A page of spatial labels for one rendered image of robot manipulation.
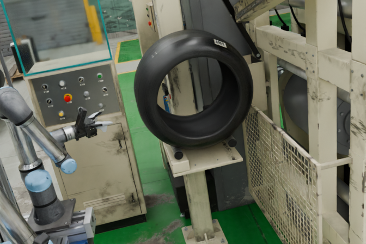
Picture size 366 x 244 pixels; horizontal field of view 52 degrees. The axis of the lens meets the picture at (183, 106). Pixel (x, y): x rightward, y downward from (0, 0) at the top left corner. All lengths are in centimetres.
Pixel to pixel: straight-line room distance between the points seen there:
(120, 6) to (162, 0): 883
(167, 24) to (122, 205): 142
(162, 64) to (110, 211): 149
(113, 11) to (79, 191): 847
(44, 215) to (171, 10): 120
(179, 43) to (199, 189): 108
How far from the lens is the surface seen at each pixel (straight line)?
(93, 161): 268
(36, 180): 193
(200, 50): 171
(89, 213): 205
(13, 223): 139
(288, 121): 267
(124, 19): 1089
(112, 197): 283
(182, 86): 214
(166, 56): 169
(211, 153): 206
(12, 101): 181
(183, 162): 190
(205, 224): 262
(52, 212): 198
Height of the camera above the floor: 180
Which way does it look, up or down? 21 degrees down
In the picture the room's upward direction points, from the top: 9 degrees counter-clockwise
